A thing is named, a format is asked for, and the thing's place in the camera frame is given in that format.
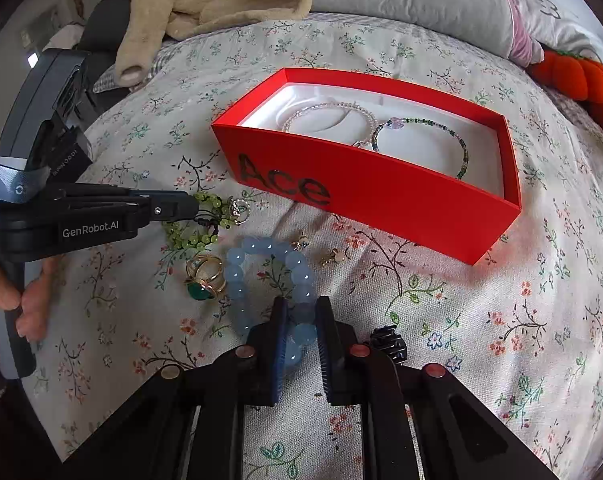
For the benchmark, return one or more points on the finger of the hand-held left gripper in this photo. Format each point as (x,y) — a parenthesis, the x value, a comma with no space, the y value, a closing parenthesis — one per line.
(176,207)

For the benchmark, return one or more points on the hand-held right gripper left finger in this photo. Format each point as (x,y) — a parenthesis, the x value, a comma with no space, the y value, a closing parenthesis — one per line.
(277,355)

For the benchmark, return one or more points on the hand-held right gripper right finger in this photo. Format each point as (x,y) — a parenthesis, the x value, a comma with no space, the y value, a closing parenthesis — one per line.
(326,355)

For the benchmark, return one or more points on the black hair claw clip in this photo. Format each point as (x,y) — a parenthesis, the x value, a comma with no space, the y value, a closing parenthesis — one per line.
(389,345)

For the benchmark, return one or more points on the gold pearl earring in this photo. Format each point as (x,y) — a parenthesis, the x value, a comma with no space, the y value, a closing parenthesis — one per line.
(337,258)

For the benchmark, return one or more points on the red jewelry box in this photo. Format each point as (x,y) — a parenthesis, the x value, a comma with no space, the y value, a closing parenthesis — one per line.
(361,210)

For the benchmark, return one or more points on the person's left hand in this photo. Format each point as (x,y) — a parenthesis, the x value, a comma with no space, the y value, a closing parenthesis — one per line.
(29,310)

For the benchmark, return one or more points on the dark chair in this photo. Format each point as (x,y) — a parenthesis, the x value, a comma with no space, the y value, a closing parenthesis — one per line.
(106,35)

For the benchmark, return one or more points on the orange pumpkin plush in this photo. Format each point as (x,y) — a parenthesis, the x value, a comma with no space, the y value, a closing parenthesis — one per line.
(576,77)

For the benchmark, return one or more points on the pink striped pillow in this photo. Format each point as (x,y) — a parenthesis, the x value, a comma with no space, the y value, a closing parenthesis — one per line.
(524,35)

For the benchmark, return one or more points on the white printed pillow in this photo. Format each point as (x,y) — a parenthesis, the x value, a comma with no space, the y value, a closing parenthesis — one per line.
(561,15)

